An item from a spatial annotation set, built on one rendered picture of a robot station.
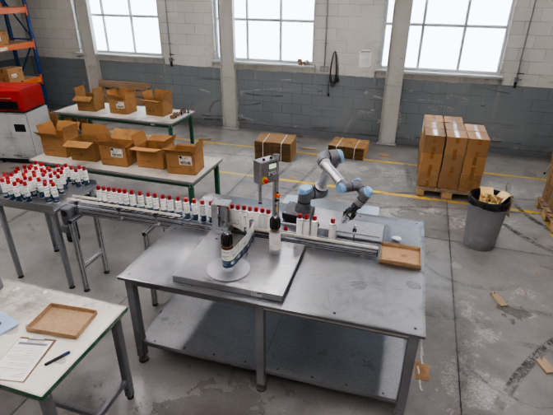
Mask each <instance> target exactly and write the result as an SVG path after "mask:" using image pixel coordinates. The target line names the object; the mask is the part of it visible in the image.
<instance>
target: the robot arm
mask: <svg viewBox="0 0 553 415"><path fill-rule="evenodd" d="M343 161H344V154H343V152H342V150H340V149H336V150H327V151H322V152H320V153H319V154H318V157H317V163H318V166H319V167H320V168H321V169H323V172H322V174H321V175H320V178H319V180H318V181H317V182H316V183H315V185H314V186H312V185H310V184H303V185H301V186H300V187H299V191H298V200H297V203H296V205H295V211H296V212H298V213H302V214H309V213H311V211H312V208H311V204H310V202H311V199H317V198H326V197H327V196H328V182H329V180H330V179H331V180H332V181H333V182H334V184H335V185H336V190H337V192H338V193H340V194H343V193H348V192H355V191H357V193H358V194H359V196H358V197H357V198H356V199H355V201H354V202H353V204H352V205H351V207H349V208H347V209H346V210H345V211H344V213H343V216H342V224H344V223H348V222H349V221H350V220H353V219H354V218H355V217H356V214H357V210H358V209H361V208H362V207H363V206H364V205H365V203H366V202H367V201H368V200H369V198H370V197H371V196H372V194H373V193H374V191H373V190H372V189H371V188H370V187H369V186H365V185H364V183H363V181H362V180H361V179H360V178H355V179H353V180H352V181H351V182H346V181H345V180H344V179H343V178H342V176H341V175H340V174H339V173H338V171H337V170H336V168H337V167H338V166H339V164H341V163H343ZM346 217H348V218H347V219H346V220H345V218H346ZM344 220H345V221H344Z"/></svg>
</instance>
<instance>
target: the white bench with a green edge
mask: <svg viewBox="0 0 553 415"><path fill-rule="evenodd" d="M1 279H2V283H3V289H1V290H0V311H1V312H3V313H5V314H6V315H8V316H10V317H11V318H13V319H14V320H16V321H17V322H19V325H17V326H16V327H15V328H13V329H11V330H9V331H8V332H6V333H5V334H3V335H1V336H0V360H1V359H2V357H3V356H4V355H5V354H6V353H7V352H8V350H9V349H10V348H11V347H12V346H13V345H14V344H15V342H16V341H17V340H18V339H19V338H20V337H29V338H32V337H33V335H41V336H43V337H42V338H47V339H56V340H57V341H56V342H55V344H54V345H53V346H52V347H51V348H50V349H49V351H48V352H47V353H46V355H45V356H44V358H43V359H42V360H41V361H40V363H39V364H38V366H37V367H36V368H35V369H34V370H33V371H32V373H31V374H30V375H29V377H28V378H27V379H26V381H25V382H24V383H20V382H12V381H4V380H0V389H3V390H6V391H8V392H11V393H14V394H19V395H21V396H24V397H27V398H29V399H34V400H37V401H39V405H40V407H41V410H42V413H43V415H58V412H57V409H56V407H59V408H63V409H66V410H68V411H72V412H75V413H79V414H82V415H105V414H106V412H107V411H108V410H109V408H110V407H111V405H112V404H113V403H114V401H115V400H116V398H117V397H118V396H119V395H120V394H121V392H122V391H123V390H124V393H125V396H127V399H128V400H131V399H133V398H134V393H135V392H134V388H133V382H132V375H131V371H130V366H129V362H128V354H127V349H126V345H125V341H124V336H123V329H122V325H121V317H122V316H123V315H124V314H125V313H126V312H127V311H128V307H127V306H124V305H117V304H114V303H109V302H106V301H99V300H96V299H92V298H89V297H84V296H79V295H74V294H71V293H67V292H63V291H57V290H53V289H49V288H46V287H39V286H36V285H31V284H28V283H24V282H18V281H12V280H10V279H6V278H3V277H1ZM51 302H52V303H57V304H62V305H72V306H78V307H83V308H88V309H92V310H97V314H98V315H97V316H96V317H95V318H94V319H93V320H92V322H91V323H90V324H89V325H88V327H87V328H86V329H85V330H84V331H83V333H82V334H81V335H80V336H79V338H78V339H77V340H76V339H70V338H61V337H56V336H51V335H46V334H41V333H32V332H27V331H26V326H27V325H28V324H29V323H30V322H31V321H32V320H33V319H34V318H35V317H36V316H37V315H38V314H39V313H40V312H41V311H42V310H43V309H44V308H45V307H46V306H47V305H48V304H50V303H51ZM110 329H111V331H112V334H113V339H114V346H115V350H116V354H117V358H118V366H119V369H120V374H121V378H122V382H121V383H120V384H119V385H118V387H117V388H116V390H115V391H114V392H113V393H112V394H111V395H110V397H109V398H108V400H107V401H106V402H105V404H104V405H103V406H102V408H101V409H100V410H99V412H97V411H95V410H92V409H89V408H84V407H82V406H79V405H75V404H73V403H68V402H65V401H62V400H60V399H55V398H53V396H52V394H51V392H52V391H53V390H54V389H55V388H56V387H57V386H58V385H59V383H60V382H61V381H62V380H63V379H64V378H65V377H66V376H67V375H68V374H69V373H70V372H71V371H72V369H73V368H74V367H75V366H76V365H77V364H78V363H79V362H80V361H81V360H82V359H83V358H84V356H85V355H86V354H87V353H88V352H89V351H90V350H91V349H92V348H93V347H94V346H95V345H96V344H97V343H98V342H99V341H100V340H101V339H102V338H103V337H104V336H105V335H106V334H107V333H108V332H109V330H110ZM67 351H70V353H69V354H68V355H66V356H65V357H62V358H60V359H58V360H57V361H54V362H52V363H51V364H49V365H47V366H45V365H44V364H45V362H47V361H50V360H52V359H54V358H55V357H58V356H60V355H62V354H63V353H65V352H67Z"/></svg>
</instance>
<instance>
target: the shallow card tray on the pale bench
mask: <svg viewBox="0 0 553 415"><path fill-rule="evenodd" d="M97 315H98V314H97V310H92V309H88V308H83V307H78V306H72V305H62V304H57V303H52V302H51V303H50V304H48V305H47V306H46V307H45V308H44V309H43V310H42V311H41V312H40V313H39V314H38V315H37V316H36V317H35V318H34V319H33V320H32V321H31V322H30V323H29V324H28V325H27V326H26V331H27V332H32V333H41V334H46V335H51V336H56V337H61V338H70V339H76V340H77V339H78V338H79V336H80V335H81V334H82V333H83V331H84V330H85V329H86V328H87V327H88V325H89V324H90V323H91V322H92V320H93V319H94V318H95V317H96V316H97Z"/></svg>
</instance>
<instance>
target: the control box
mask: <svg viewBox="0 0 553 415"><path fill-rule="evenodd" d="M263 158H265V160H266V161H263ZM269 158H270V156H265V157H262V158H258V159H255V160H253V182H254V183H256V184H259V185H264V184H265V183H264V180H265V179H268V183H271V182H274V181H277V174H276V175H271V176H268V172H269V171H272V170H277V159H276V158H272V160H270V159H269ZM274 161H276V168H275V169H271V170H268V163H271V162H274Z"/></svg>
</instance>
